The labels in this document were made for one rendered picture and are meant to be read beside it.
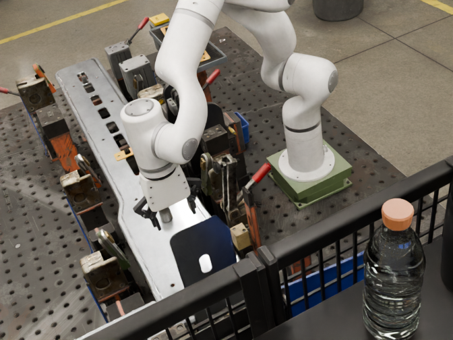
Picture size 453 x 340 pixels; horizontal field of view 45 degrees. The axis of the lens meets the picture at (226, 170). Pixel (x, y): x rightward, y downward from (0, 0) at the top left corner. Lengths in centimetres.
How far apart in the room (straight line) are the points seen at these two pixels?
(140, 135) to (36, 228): 105
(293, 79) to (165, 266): 64
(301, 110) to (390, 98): 194
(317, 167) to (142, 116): 89
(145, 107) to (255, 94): 135
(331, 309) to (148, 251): 78
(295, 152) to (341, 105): 173
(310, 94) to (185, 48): 56
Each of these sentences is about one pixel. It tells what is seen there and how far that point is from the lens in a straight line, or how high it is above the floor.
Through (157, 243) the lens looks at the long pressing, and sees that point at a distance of 143.
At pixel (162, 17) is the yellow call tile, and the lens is 213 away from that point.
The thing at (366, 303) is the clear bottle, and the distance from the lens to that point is 66.
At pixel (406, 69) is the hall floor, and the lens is 383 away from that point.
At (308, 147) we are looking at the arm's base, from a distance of 177.
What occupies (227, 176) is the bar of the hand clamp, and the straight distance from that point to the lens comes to 129.
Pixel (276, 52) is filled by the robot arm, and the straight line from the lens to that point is 149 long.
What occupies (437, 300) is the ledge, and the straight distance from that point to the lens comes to 74.
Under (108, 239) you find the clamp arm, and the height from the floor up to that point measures 110.
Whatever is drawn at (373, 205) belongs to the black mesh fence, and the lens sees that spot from 67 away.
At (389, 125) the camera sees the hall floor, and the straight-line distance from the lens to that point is 333.
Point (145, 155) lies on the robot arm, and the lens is 114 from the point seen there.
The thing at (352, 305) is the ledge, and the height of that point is 143.
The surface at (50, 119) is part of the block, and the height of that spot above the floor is 103.
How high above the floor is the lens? 203
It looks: 41 degrees down
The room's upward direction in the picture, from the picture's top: 12 degrees counter-clockwise
